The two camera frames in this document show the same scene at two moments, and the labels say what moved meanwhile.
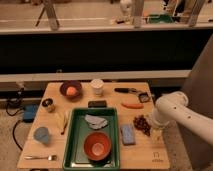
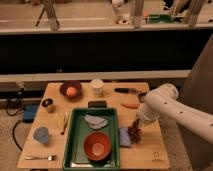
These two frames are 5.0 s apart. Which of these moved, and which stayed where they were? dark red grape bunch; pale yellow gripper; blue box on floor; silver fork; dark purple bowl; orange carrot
Moved: dark red grape bunch; pale yellow gripper
Stayed: silver fork; orange carrot; blue box on floor; dark purple bowl
